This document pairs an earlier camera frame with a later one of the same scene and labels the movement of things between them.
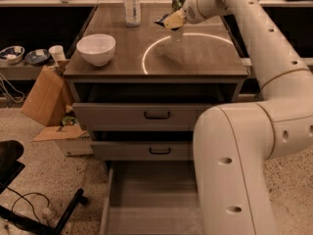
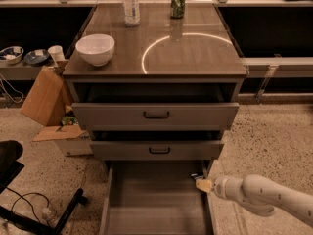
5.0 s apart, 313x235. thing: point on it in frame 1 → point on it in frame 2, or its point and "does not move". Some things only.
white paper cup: (58, 52) does not move
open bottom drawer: (152, 198) does not move
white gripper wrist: (190, 10) → (219, 187)
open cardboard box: (50, 96) does not move
